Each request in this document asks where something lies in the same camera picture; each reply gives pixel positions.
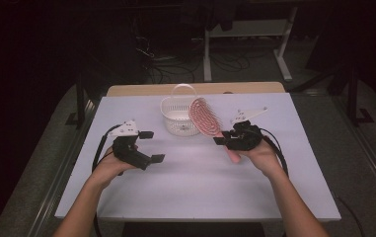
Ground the tangle of black floor cables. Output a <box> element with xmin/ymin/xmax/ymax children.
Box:
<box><xmin>134</xmin><ymin>31</ymin><xmax>206</xmax><ymax>84</ymax></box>

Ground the white metal desk frame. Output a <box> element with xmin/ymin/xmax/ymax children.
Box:
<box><xmin>202</xmin><ymin>6</ymin><xmax>299</xmax><ymax>83</ymax></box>

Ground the black floor cable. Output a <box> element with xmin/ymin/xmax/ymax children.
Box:
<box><xmin>335</xmin><ymin>195</ymin><xmax>365</xmax><ymax>237</ymax></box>

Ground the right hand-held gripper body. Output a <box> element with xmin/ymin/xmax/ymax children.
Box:
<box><xmin>223</xmin><ymin>106</ymin><xmax>269</xmax><ymax>152</ymax></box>

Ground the white plastic basket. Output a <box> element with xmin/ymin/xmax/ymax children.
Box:
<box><xmin>160</xmin><ymin>83</ymin><xmax>204</xmax><ymax>137</ymax></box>

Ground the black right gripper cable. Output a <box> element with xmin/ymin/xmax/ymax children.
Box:
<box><xmin>259</xmin><ymin>127</ymin><xmax>290</xmax><ymax>176</ymax></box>

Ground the person's left hand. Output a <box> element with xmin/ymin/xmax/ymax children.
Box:
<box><xmin>91</xmin><ymin>145</ymin><xmax>138</xmax><ymax>190</ymax></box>

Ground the black metal stand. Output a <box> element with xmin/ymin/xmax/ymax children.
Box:
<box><xmin>345</xmin><ymin>63</ymin><xmax>376</xmax><ymax>126</ymax></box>
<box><xmin>64</xmin><ymin>74</ymin><xmax>89</xmax><ymax>129</ymax></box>

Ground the pink hairbrush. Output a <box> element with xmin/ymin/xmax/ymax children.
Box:
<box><xmin>188</xmin><ymin>97</ymin><xmax>243</xmax><ymax>164</ymax></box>

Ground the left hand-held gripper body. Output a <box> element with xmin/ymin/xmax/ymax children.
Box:
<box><xmin>109</xmin><ymin>119</ymin><xmax>154</xmax><ymax>172</ymax></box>

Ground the dark hanging cloth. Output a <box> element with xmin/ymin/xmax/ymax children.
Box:
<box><xmin>207</xmin><ymin>0</ymin><xmax>237</xmax><ymax>33</ymax></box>

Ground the person's right hand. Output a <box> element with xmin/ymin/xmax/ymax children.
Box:
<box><xmin>238</xmin><ymin>139</ymin><xmax>284</xmax><ymax>181</ymax></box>

